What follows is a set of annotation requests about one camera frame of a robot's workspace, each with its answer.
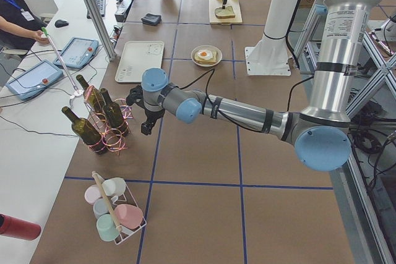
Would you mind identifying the person in black shirt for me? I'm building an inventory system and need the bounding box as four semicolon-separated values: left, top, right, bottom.
1;0;49;50

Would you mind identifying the blue teach pendant near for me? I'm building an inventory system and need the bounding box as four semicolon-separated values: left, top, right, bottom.
6;60;63;101

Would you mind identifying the white cup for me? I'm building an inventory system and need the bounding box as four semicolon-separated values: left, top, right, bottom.
101;177;126;197

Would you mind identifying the dark wine bottle left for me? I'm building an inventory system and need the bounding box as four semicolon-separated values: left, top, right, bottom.
61;106;107;155

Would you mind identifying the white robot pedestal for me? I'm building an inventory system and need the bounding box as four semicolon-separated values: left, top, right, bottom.
245;0;298;76

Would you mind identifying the light pink cup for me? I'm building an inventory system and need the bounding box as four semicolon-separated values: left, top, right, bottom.
84;185;102;205

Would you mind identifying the grey folded cloth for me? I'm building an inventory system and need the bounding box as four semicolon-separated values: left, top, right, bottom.
141;13;161;26

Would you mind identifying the wooden cutting board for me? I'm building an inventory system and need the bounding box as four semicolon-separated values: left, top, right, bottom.
209;0;243;24

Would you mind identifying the cream bear serving tray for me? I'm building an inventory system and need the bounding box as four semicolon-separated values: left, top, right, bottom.
114;41;165;83

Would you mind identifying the red thermos bottle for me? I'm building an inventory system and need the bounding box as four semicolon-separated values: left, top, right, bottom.
1;214;41;241

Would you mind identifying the black computer mouse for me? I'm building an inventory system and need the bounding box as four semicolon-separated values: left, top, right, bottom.
54;19;69;28

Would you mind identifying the bread slice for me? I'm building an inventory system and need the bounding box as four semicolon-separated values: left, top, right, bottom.
214;6;236;19
194;49;218;65

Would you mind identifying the grey cup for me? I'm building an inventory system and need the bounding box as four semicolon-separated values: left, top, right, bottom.
93;198;109;219

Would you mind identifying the mint green cup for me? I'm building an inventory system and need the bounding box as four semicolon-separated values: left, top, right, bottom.
96;213;120;242

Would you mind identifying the blue teach pendant far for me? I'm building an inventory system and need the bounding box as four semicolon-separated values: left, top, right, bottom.
60;37;99;69

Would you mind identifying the dark wine bottle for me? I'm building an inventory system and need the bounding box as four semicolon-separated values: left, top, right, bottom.
100;88;129;137
61;106;107;155

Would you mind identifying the copper wire bottle rack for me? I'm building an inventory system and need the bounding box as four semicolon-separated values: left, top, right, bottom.
84;85;134;154

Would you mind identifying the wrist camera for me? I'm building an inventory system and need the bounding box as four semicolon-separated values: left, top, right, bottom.
126;85;144;108

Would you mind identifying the fried egg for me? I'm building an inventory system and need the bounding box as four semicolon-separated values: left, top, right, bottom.
196;49;213;60

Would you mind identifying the black keyboard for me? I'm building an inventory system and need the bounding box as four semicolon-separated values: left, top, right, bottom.
94;0;106;17

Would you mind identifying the white round plate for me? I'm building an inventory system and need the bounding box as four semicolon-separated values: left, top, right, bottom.
191;45;223;67

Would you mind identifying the white wire cup rack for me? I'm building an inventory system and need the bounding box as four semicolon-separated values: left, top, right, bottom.
84;172;147;245

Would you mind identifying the aluminium frame post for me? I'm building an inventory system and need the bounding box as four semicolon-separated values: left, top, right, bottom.
84;0;116;61

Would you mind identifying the dark wine bottle right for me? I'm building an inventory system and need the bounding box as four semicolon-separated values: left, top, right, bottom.
100;88;129;137

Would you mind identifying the blue teach pendant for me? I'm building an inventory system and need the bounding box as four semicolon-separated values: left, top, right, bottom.
60;37;99;69
6;60;63;101

